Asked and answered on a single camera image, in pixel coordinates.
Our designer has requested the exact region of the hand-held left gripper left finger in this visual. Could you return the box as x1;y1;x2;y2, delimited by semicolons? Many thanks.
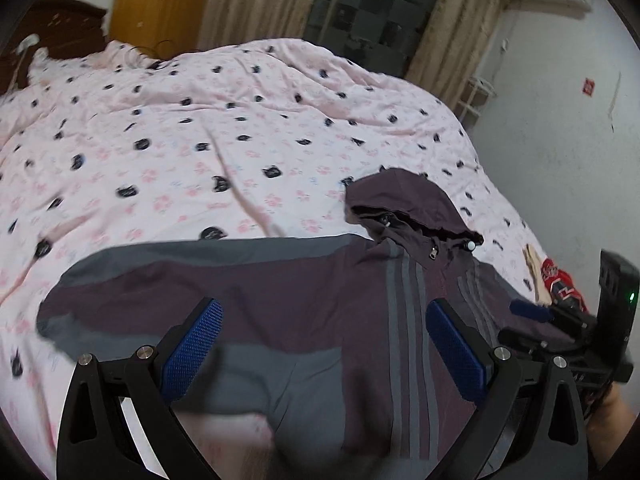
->
56;297;224;480

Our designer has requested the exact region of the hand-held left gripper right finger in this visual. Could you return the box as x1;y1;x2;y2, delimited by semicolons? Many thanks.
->
426;299;588;480

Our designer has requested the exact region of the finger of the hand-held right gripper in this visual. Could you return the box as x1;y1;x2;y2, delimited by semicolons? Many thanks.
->
509;299;591;331
497;326;592;357

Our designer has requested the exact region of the purple and grey hooded jacket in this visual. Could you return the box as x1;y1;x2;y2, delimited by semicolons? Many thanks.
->
36;167;566;463

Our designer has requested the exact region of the person's right forearm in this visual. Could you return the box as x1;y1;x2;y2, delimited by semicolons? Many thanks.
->
586;385;640;480

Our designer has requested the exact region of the red printed garment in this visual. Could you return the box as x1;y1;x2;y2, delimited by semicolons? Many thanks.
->
540;257;586;308

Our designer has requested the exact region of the beige garment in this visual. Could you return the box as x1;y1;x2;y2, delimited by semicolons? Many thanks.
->
522;244;551;306

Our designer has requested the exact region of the pink cat print quilt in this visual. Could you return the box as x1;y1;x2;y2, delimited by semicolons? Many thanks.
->
0;37;556;480

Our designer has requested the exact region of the white shelf cart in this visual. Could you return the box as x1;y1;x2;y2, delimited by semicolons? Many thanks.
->
452;76;498;131

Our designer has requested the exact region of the orange wooden wardrobe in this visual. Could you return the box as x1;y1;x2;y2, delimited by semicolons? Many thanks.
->
107;0;221;53

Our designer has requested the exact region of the dark wooden headboard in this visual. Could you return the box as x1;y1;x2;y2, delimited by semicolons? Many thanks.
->
0;0;108;96

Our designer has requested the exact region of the white wall strip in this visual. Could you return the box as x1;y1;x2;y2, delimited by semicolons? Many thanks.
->
609;72;622;128

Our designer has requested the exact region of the black cable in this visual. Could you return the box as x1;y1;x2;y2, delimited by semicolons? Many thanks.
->
132;40;173;68

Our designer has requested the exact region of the white charger cable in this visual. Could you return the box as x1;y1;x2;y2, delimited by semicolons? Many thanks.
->
5;34;43;93

